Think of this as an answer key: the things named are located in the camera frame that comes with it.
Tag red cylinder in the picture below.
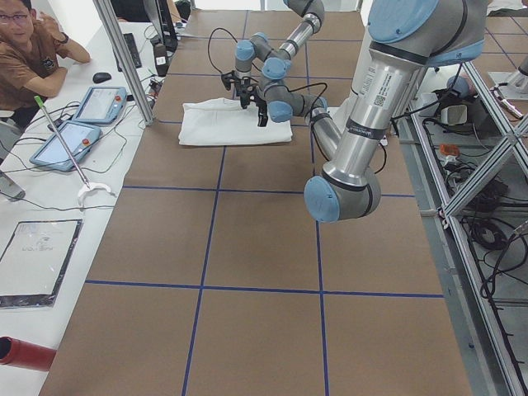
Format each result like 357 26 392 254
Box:
1 337 56 371

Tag black framed white sheet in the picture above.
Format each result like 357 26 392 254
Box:
1 219 83 309

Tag aluminium truss frame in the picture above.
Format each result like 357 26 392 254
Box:
387 24 528 396

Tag person in brown shirt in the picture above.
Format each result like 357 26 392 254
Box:
1 0 91 129

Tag near blue teach pendant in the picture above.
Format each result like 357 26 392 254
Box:
29 120 103 173

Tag far blue teach pendant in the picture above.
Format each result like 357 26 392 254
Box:
72 86 127 125

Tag white long-sleeve printed shirt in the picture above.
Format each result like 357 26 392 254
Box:
178 97 293 146

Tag black keyboard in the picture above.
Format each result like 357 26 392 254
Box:
123 33 143 68

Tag white central mounting column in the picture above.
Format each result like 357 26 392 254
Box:
325 28 389 147

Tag metal reacher stick white hook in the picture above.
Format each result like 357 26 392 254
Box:
34 95 117 210

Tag black monitor stand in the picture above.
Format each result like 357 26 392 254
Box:
144 0 178 77

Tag black computer mouse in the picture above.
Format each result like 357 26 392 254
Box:
92 72 112 84

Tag aluminium frame post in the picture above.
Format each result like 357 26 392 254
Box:
92 0 154 126

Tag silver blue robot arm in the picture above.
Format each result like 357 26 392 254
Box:
234 1 488 223
221 1 325 107

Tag blue teach pendant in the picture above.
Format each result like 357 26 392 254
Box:
72 86 127 125
29 120 103 173

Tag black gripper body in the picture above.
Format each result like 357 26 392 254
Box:
221 70 253 97
238 84 267 118

